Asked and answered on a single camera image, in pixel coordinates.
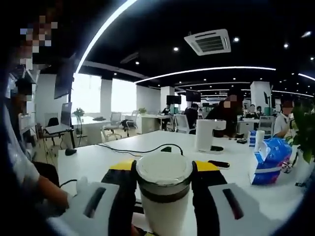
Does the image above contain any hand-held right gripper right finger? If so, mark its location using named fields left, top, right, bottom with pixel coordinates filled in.
left=191, top=159, right=274, bottom=236

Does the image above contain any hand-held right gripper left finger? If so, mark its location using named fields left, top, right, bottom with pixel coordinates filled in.
left=46, top=158, right=137, bottom=236

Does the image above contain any white water cup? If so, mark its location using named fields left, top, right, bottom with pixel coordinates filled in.
left=139, top=194, right=191, bottom=234

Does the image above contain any white brown-banded cup lid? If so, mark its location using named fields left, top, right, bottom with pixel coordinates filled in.
left=135, top=152, right=194, bottom=200

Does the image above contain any white desktop water dispenser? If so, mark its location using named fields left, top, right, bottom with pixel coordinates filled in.
left=195, top=119, right=227, bottom=154

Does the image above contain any black and white oblong device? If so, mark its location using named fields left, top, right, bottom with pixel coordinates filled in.
left=208, top=159, right=230, bottom=170

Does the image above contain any black chair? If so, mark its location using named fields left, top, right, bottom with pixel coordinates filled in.
left=31, top=161, right=60, bottom=187

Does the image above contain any white desk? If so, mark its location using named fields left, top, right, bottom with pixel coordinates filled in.
left=140, top=113, right=176, bottom=135
left=70, top=115, right=112, bottom=146

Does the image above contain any white table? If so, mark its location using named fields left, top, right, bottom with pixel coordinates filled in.
left=56, top=129, right=311, bottom=236

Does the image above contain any open grey laptop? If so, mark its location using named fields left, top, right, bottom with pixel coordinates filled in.
left=43, top=102, right=74, bottom=135

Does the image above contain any small green potted plant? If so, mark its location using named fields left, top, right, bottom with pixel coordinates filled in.
left=72, top=107, right=86, bottom=135

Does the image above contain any black backpack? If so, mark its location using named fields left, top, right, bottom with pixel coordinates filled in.
left=120, top=119, right=137, bottom=131

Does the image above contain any small blue and white box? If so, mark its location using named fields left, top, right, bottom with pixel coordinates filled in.
left=248, top=130, right=257, bottom=148

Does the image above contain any blue and white tissue bundle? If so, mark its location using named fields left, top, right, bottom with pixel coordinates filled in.
left=248, top=137, right=293, bottom=185

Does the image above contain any white office chair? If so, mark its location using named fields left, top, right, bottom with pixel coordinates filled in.
left=174, top=114, right=190, bottom=135
left=102, top=112, right=123, bottom=141

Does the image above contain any white paper roll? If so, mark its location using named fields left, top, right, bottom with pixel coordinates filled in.
left=254, top=130, right=265, bottom=151

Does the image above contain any black pillar-mounted monitor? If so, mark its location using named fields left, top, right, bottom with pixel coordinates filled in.
left=263, top=91, right=274, bottom=109

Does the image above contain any curved ceiling light strip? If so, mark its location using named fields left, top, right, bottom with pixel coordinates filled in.
left=136, top=65, right=277, bottom=83
left=75, top=0, right=139, bottom=74

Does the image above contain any white ceiling air conditioner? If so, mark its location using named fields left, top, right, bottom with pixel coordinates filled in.
left=184, top=29, right=231, bottom=57

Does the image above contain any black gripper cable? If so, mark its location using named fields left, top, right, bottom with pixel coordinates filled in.
left=60, top=178, right=78, bottom=187

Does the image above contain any black cable with plug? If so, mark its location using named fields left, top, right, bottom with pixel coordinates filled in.
left=94, top=143, right=185, bottom=158

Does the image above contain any large black wall screen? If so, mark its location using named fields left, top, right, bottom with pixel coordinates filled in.
left=54, top=53, right=76, bottom=99

